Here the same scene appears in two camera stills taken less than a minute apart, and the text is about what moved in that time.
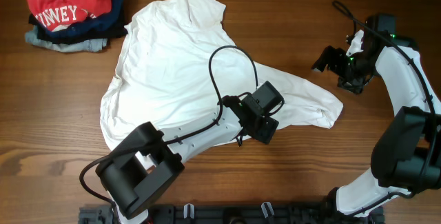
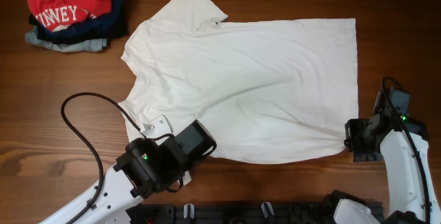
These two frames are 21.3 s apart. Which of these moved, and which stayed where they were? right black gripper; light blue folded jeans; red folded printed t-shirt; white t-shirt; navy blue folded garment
Moved: right black gripper; white t-shirt
Stayed: light blue folded jeans; navy blue folded garment; red folded printed t-shirt
